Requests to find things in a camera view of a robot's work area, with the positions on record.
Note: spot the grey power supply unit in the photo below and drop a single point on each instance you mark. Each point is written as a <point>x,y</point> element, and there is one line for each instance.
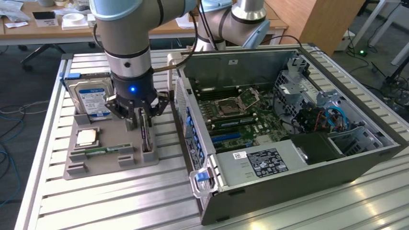
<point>256,163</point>

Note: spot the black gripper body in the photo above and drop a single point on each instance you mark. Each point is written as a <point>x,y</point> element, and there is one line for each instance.
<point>133,91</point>

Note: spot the black RAM slot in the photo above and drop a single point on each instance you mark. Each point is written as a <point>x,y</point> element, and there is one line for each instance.
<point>219,96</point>
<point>218,90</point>

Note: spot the blue case latch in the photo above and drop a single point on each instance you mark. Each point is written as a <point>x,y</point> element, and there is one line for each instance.
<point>200,177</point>

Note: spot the white labelled box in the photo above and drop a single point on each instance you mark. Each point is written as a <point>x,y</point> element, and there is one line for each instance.
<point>91,21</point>

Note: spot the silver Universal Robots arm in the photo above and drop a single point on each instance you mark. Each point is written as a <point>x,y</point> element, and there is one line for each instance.
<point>129,36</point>

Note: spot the flat white box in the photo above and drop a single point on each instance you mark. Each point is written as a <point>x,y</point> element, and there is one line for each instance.
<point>75,26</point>

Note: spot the grey parts rack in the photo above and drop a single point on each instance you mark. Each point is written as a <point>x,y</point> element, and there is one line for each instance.
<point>109,134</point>

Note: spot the silver disk bay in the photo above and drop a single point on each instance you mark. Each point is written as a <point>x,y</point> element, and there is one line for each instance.
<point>362,141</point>

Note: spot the white tape roll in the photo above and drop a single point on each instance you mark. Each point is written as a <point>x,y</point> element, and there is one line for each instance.
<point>73,18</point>

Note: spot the wooden desk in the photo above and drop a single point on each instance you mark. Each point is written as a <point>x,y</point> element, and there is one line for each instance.
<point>49,33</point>

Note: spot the black box on white stand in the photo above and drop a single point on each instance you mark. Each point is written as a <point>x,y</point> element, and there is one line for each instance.
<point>45,15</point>

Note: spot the CPU chip with metal lid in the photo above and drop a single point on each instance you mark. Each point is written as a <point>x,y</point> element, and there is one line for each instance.
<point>86,137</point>

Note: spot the silver metal drive cage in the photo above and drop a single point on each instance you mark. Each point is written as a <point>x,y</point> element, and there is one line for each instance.
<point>292,95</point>

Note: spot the wooden cabinet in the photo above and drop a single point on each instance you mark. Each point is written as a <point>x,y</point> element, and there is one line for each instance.
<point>319,24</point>

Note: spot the black plastic shroud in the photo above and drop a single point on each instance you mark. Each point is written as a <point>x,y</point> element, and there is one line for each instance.
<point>316,146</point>

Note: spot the metal socket cover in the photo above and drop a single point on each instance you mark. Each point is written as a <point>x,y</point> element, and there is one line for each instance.
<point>247,98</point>

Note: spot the white card with red print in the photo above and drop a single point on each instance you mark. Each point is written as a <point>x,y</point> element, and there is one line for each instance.
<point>17,24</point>

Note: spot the blue expansion slot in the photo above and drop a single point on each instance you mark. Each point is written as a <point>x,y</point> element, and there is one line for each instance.
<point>227,137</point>

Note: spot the loose green RAM stick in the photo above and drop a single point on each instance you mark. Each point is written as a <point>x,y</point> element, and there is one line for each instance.
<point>97,151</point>

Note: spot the black office chair base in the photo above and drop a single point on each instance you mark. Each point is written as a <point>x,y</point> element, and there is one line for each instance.
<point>42,51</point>

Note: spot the white paper stack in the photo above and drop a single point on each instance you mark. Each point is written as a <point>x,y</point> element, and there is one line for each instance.
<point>186,24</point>

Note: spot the green motherboard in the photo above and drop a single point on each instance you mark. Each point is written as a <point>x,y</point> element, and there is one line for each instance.
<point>266,117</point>

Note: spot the CPU socket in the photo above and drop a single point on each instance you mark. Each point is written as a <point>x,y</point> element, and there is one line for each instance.
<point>228,107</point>

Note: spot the open grey PC case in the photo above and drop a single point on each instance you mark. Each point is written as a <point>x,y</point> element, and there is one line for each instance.
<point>288,191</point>

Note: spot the white table frame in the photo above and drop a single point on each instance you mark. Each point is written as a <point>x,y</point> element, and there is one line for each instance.
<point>378,24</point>

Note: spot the hard disk in blue caddy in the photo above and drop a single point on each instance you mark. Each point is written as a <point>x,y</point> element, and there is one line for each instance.
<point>90,100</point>

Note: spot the graphics card with black fan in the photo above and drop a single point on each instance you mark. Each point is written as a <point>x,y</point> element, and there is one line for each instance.
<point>146,136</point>

